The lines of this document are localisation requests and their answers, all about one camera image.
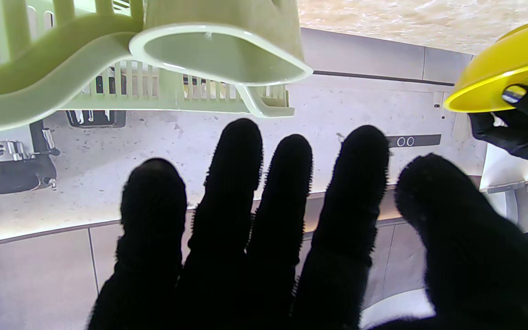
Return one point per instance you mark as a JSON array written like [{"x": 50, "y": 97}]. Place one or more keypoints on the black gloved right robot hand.
[{"x": 245, "y": 256}]

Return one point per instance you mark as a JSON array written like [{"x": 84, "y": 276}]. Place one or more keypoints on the yellow plastic bowl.
[{"x": 511, "y": 59}]

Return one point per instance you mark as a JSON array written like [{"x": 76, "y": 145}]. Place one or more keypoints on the small white box black mark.
[{"x": 436, "y": 98}]

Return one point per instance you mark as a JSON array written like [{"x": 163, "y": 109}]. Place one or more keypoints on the white counter cabinet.
[{"x": 360, "y": 55}]

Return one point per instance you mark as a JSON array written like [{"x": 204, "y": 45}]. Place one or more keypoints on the light green plastic dish rack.
[{"x": 222, "y": 59}]

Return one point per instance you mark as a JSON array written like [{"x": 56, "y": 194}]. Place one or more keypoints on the black toaster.
[{"x": 94, "y": 118}]

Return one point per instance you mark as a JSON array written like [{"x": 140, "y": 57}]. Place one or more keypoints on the black silver coffee machine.
[{"x": 12, "y": 176}]

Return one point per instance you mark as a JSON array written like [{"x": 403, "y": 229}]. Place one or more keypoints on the black wall socket rail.
[{"x": 429, "y": 140}]

